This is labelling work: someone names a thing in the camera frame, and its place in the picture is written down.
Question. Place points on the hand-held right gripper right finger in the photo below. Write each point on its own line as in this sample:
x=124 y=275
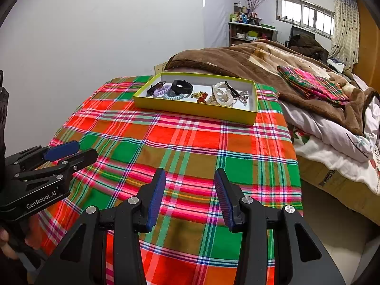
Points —
x=222 y=199

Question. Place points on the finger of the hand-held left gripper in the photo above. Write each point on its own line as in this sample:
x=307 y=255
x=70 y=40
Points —
x=62 y=150
x=83 y=158

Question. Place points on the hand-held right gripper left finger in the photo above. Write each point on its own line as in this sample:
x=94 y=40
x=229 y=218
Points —
x=157 y=196

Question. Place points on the yellow-green shallow box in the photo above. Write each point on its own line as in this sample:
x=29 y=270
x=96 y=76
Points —
x=193 y=111

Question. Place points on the black hair clip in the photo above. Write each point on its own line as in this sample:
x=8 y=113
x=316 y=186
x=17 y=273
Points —
x=154 y=88

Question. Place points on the person's left hand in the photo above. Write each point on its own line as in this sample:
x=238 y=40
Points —
x=6 y=243

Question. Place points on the plaid tablecloth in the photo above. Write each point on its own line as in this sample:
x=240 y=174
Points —
x=178 y=142

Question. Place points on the white floral quilt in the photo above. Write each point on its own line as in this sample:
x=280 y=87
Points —
x=326 y=139

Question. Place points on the pale pink bedding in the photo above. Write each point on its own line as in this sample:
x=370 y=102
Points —
x=190 y=70

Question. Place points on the brown blanket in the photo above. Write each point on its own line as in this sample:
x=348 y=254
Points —
x=252 y=62

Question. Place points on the folded plaid cloth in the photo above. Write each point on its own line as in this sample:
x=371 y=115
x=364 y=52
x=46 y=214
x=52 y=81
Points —
x=314 y=84

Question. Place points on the wooden shelf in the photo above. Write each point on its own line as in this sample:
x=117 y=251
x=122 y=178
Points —
x=237 y=35

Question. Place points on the dark brown jacket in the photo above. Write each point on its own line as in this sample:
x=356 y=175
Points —
x=308 y=46

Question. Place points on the black monitor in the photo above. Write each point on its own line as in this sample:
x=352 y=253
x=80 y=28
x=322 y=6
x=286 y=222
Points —
x=297 y=31

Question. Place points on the group of bottles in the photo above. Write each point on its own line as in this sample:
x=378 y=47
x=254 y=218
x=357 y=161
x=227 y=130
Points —
x=245 y=16

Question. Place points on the vase with branches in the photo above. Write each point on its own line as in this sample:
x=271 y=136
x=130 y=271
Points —
x=253 y=1

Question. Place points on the window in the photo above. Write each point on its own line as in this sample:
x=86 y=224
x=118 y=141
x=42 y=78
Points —
x=305 y=13

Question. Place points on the spotted curtain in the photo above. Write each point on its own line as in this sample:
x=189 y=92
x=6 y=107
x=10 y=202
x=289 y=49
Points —
x=344 y=26

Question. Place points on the wooden wardrobe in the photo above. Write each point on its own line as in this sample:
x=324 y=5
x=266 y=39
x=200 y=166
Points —
x=368 y=44

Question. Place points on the wall outlet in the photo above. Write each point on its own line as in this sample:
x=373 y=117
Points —
x=160 y=68

